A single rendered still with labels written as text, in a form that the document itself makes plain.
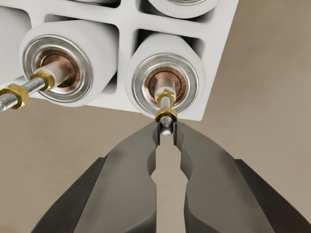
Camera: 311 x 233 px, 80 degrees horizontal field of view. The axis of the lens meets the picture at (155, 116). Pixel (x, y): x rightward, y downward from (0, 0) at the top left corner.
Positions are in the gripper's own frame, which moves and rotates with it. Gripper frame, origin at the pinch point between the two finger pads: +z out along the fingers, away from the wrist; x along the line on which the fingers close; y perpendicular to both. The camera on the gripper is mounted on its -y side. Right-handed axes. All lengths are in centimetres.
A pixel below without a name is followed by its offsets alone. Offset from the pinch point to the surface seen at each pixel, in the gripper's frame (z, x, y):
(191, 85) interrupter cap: 9.1, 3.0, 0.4
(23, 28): 16.5, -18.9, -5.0
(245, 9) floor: 34.4, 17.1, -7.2
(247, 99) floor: 34.4, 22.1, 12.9
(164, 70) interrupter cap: 9.2, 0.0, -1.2
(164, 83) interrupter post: 7.4, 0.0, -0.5
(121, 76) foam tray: 16.4, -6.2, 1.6
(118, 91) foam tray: 16.4, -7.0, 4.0
